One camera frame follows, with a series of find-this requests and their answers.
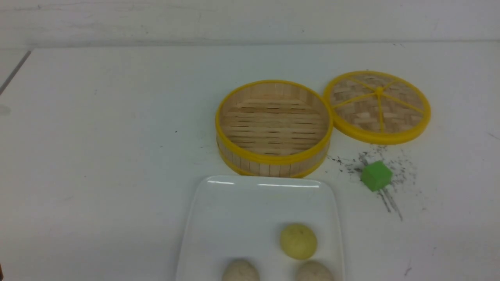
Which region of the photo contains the yellow steamed bun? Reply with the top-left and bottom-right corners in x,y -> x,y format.
280,223 -> 318,260

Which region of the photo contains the white steamed bun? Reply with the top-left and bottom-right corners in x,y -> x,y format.
221,259 -> 261,281
295,260 -> 334,281

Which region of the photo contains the white rectangular plate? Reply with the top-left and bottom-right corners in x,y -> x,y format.
175,176 -> 347,281

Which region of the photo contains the bamboo steamer basket yellow rim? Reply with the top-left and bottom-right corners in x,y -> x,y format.
215,80 -> 334,178

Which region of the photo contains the green cube block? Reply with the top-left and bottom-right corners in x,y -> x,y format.
360,161 -> 393,192

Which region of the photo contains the woven bamboo steamer lid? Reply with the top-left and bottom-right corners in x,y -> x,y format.
323,70 -> 432,146

